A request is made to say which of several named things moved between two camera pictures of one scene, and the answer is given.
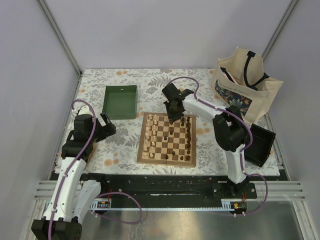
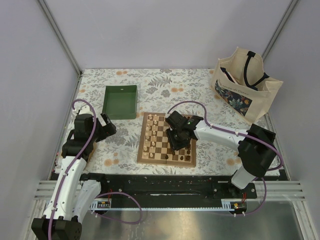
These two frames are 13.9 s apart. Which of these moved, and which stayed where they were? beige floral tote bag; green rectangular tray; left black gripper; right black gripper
Moved: right black gripper
Stayed: green rectangular tray; left black gripper; beige floral tote bag
